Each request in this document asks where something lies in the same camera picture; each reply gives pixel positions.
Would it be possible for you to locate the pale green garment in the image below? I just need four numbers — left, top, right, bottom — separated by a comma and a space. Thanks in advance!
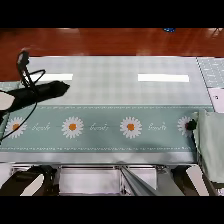
191, 109, 224, 185

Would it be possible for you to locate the black cable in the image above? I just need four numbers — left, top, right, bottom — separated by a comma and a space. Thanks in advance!
0, 68, 47, 142

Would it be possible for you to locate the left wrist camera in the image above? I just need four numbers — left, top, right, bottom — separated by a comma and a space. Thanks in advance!
17, 49, 32, 80

